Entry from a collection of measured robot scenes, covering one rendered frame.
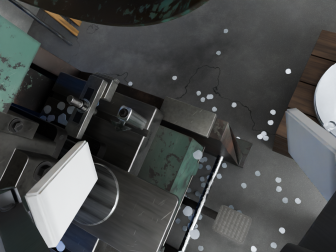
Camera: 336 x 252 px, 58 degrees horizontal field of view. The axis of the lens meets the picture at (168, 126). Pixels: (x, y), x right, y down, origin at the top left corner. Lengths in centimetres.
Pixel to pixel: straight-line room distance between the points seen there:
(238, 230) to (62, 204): 105
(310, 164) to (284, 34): 137
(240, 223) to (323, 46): 66
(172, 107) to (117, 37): 102
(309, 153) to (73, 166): 13
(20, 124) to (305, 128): 35
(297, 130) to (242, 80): 126
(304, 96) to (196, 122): 43
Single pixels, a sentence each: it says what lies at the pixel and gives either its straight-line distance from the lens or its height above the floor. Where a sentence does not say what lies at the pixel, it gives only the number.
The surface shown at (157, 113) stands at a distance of 72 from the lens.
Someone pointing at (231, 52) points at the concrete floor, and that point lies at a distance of 150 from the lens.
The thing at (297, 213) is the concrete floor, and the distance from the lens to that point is 135.
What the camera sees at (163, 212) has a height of 78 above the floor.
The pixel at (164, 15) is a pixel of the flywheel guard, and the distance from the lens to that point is 42.
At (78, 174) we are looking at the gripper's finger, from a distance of 19.
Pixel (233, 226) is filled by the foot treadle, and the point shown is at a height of 16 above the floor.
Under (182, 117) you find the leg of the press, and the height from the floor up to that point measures 64.
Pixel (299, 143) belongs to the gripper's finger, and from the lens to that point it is 18.
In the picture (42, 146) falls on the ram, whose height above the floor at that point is 92.
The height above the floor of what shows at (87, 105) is 76.
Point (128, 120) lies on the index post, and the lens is 63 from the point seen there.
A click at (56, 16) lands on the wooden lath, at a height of 17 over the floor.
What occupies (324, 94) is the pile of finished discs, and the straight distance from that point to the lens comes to 103.
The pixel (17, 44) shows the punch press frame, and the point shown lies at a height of 109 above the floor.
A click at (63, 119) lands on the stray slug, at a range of 81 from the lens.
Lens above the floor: 134
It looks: 69 degrees down
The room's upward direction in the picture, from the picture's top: 52 degrees counter-clockwise
